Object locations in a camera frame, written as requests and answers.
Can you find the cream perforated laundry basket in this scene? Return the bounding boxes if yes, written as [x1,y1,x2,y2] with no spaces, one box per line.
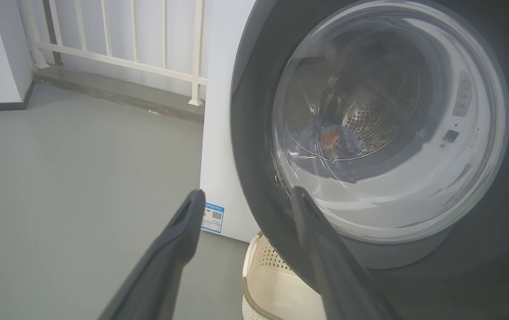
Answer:
[241,232,329,320]

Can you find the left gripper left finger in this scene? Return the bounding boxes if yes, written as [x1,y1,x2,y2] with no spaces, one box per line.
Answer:
[98,189,207,320]

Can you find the blue energy label sticker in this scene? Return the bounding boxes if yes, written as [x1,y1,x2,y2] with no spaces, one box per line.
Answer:
[200,202,225,234]

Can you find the white front-load washing machine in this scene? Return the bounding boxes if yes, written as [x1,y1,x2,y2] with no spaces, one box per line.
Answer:
[199,0,509,244]

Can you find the blue bear print garment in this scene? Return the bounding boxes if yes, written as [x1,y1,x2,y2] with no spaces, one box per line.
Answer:
[287,113,367,163]

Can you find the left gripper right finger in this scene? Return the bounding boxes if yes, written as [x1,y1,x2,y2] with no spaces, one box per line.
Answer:
[290,185,402,320]

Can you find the stainless steel drum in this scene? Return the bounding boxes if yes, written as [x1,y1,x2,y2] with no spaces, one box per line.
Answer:
[281,24,425,180]

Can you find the dark grey round glass door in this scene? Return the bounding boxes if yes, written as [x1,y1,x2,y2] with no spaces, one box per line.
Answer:
[230,0,509,320]

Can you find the white metal railing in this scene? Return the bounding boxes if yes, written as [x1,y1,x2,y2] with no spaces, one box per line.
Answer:
[16,0,209,108]

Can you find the grey warning sticker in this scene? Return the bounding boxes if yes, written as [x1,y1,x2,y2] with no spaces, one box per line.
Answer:
[453,70,473,117]

